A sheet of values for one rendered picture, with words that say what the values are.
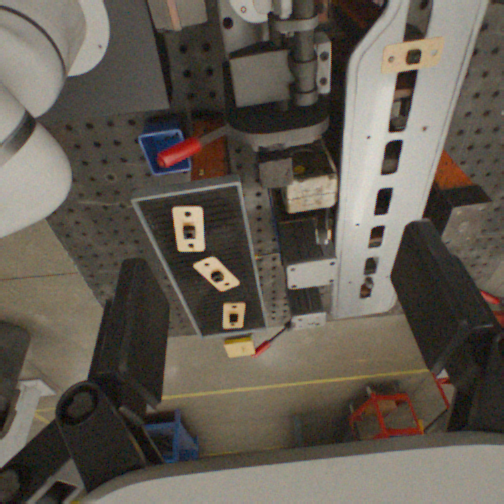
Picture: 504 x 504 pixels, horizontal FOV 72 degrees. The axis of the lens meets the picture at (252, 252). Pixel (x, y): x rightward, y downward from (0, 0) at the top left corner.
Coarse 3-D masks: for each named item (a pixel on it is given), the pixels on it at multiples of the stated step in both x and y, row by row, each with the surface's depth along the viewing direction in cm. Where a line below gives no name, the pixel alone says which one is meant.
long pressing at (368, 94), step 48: (384, 0) 45; (432, 0) 45; (480, 0) 45; (384, 96) 54; (432, 96) 54; (384, 144) 60; (432, 144) 61; (336, 240) 76; (384, 240) 78; (336, 288) 90; (384, 288) 92
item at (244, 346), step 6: (228, 342) 74; (234, 342) 74; (240, 342) 74; (246, 342) 74; (252, 342) 75; (228, 348) 75; (234, 348) 75; (240, 348) 76; (246, 348) 76; (252, 348) 76; (228, 354) 77; (234, 354) 78; (240, 354) 78; (246, 354) 78
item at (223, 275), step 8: (200, 264) 54; (216, 264) 54; (200, 272) 55; (208, 272) 55; (216, 272) 55; (224, 272) 56; (216, 280) 56; (224, 280) 57; (232, 280) 57; (224, 288) 59
